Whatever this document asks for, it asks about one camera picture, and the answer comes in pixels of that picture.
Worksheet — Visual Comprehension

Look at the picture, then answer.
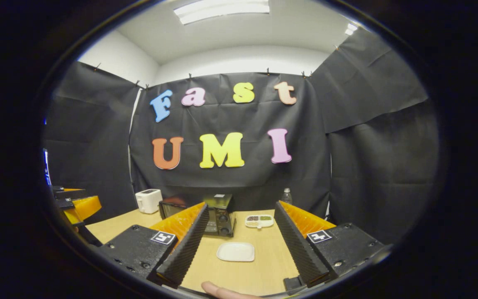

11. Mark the lit computer screen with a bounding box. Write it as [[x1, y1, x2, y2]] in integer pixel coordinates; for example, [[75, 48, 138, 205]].
[[43, 149, 52, 185]]

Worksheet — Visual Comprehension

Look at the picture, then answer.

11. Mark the black electric oven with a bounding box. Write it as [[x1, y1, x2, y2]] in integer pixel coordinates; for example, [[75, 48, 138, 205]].
[[159, 194, 237, 238]]

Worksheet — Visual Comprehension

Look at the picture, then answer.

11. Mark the large ceiling light panel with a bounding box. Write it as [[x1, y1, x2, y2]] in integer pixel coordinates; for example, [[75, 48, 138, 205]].
[[173, 0, 271, 25]]

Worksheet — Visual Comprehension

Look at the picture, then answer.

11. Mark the white divided condiment dish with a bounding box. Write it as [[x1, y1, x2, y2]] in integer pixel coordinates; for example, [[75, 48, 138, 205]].
[[245, 214, 274, 229]]

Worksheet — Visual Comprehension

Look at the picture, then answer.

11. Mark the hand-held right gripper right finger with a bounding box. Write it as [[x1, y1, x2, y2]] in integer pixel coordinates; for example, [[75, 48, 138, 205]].
[[274, 201, 389, 288]]

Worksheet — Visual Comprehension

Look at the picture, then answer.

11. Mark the black backdrop cloth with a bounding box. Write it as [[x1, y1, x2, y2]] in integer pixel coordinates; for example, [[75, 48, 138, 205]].
[[42, 27, 441, 245]]

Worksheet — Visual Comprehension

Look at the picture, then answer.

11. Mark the white toaster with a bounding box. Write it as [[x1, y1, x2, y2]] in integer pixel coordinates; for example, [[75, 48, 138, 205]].
[[135, 189, 163, 214]]

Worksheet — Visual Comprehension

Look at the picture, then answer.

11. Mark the white rectangular plate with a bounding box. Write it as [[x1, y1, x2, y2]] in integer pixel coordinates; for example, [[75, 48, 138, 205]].
[[217, 242, 255, 262]]

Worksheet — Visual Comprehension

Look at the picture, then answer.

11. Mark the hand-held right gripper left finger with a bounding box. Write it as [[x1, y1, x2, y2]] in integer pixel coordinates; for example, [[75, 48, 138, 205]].
[[98, 202, 210, 289]]

